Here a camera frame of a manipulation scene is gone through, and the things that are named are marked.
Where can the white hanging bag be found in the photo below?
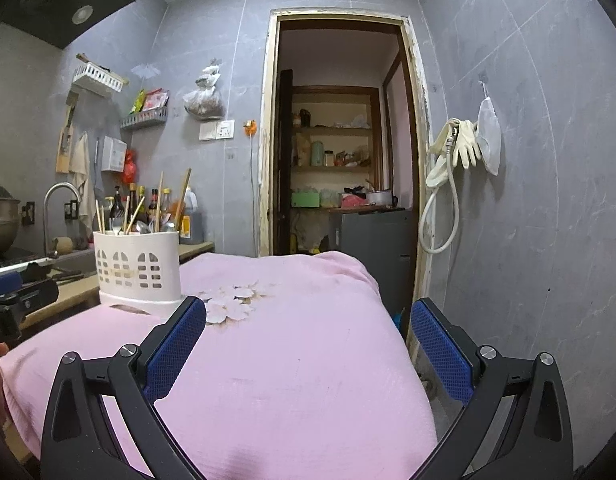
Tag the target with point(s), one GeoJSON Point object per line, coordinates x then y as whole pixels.
{"type": "Point", "coordinates": [489, 140]}

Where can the red snack packet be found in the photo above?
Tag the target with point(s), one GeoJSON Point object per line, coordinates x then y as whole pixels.
{"type": "Point", "coordinates": [156, 100]}

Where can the green snack packet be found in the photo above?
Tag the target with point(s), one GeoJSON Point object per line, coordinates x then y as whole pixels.
{"type": "Point", "coordinates": [137, 101]}

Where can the metal spoon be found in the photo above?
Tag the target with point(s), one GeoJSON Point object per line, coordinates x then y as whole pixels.
{"type": "Point", "coordinates": [144, 227]}
{"type": "Point", "coordinates": [171, 226]}

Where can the steel faucet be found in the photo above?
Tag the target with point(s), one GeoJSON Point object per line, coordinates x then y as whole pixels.
{"type": "Point", "coordinates": [57, 200]}

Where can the clear bottle yellow cap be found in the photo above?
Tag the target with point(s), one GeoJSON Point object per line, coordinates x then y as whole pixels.
{"type": "Point", "coordinates": [166, 205]}

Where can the white wall box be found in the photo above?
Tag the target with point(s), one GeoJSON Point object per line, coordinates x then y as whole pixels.
{"type": "Point", "coordinates": [113, 154]}

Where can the green canister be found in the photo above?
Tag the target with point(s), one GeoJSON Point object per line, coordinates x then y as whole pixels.
{"type": "Point", "coordinates": [317, 154]}

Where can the glass jar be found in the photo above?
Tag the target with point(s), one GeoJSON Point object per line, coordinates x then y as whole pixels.
{"type": "Point", "coordinates": [329, 158]}

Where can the green box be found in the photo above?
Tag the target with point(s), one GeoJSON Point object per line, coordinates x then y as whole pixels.
{"type": "Point", "coordinates": [306, 200]}

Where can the beige hanging cloth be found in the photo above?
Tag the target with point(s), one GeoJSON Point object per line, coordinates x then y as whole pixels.
{"type": "Point", "coordinates": [81, 170]}

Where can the steel sink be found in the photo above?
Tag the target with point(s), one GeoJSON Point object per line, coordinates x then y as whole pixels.
{"type": "Point", "coordinates": [72, 260]}

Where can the wooden chopstick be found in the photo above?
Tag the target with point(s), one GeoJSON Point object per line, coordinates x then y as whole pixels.
{"type": "Point", "coordinates": [183, 197]}
{"type": "Point", "coordinates": [98, 217]}
{"type": "Point", "coordinates": [135, 212]}
{"type": "Point", "coordinates": [103, 219]}
{"type": "Point", "coordinates": [160, 200]}

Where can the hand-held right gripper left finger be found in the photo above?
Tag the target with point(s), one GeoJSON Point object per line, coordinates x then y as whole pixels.
{"type": "Point", "coordinates": [175, 345]}

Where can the large soy sauce bottle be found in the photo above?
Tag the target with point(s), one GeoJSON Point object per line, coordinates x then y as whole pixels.
{"type": "Point", "coordinates": [133, 205]}

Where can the beige loofah sponge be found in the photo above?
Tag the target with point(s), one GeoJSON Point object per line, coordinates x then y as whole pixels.
{"type": "Point", "coordinates": [63, 245]}

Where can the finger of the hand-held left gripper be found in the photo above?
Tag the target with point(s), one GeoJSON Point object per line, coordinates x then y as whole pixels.
{"type": "Point", "coordinates": [5, 282]}
{"type": "Point", "coordinates": [37, 295]}

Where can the cream rubber gloves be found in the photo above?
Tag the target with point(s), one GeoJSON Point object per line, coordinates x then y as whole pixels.
{"type": "Point", "coordinates": [463, 145]}

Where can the red plastic bag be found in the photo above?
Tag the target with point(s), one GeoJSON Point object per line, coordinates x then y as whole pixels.
{"type": "Point", "coordinates": [130, 169]}

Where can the grey cabinet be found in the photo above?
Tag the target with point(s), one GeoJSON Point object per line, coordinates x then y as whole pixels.
{"type": "Point", "coordinates": [373, 255]}

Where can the grey wall shelf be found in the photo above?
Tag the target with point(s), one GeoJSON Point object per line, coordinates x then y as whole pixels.
{"type": "Point", "coordinates": [143, 119]}

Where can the white light switch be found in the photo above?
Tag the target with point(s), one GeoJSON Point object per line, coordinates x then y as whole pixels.
{"type": "Point", "coordinates": [207, 130]}

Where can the wooden door frame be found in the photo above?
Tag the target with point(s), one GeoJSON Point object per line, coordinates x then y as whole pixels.
{"type": "Point", "coordinates": [268, 135]}

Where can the white wall socket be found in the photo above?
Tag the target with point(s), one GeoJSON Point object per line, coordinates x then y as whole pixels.
{"type": "Point", "coordinates": [225, 129]}

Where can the white slotted wall basket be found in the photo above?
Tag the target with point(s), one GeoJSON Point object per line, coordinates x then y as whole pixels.
{"type": "Point", "coordinates": [100, 77]}

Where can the wooden cutting board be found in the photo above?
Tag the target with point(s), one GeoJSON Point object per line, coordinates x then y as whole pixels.
{"type": "Point", "coordinates": [66, 135]}

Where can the pink cloth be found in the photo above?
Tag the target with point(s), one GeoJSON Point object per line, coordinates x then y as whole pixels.
{"type": "Point", "coordinates": [354, 201]}

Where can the white utensil holder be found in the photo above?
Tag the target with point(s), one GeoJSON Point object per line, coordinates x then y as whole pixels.
{"type": "Point", "coordinates": [137, 270]}

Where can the small steel pot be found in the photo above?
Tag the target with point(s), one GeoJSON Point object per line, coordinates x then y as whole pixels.
{"type": "Point", "coordinates": [379, 198]}

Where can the black wall socket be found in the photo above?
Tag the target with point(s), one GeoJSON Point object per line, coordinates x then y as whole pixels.
{"type": "Point", "coordinates": [71, 210]}
{"type": "Point", "coordinates": [28, 213]}

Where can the cooking oil jug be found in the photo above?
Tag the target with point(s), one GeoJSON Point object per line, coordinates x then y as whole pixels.
{"type": "Point", "coordinates": [193, 220]}

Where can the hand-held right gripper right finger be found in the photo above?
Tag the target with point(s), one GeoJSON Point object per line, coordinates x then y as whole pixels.
{"type": "Point", "coordinates": [440, 350]}

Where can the wooden shelf unit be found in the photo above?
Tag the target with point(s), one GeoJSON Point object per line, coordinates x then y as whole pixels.
{"type": "Point", "coordinates": [333, 132]}

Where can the orange wall hook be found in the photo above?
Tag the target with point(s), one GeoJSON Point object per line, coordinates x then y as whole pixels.
{"type": "Point", "coordinates": [250, 128]}

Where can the hanging bag of dried goods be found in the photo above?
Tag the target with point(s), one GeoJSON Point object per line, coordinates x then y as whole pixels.
{"type": "Point", "coordinates": [203, 100]}

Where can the induction cooker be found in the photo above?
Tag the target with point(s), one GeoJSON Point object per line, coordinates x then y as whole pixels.
{"type": "Point", "coordinates": [15, 259]}

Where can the steel cooking pot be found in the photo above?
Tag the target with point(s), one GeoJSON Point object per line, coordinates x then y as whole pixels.
{"type": "Point", "coordinates": [0, 225]}

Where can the pink blanket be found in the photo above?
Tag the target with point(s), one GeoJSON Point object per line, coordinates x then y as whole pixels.
{"type": "Point", "coordinates": [288, 360]}

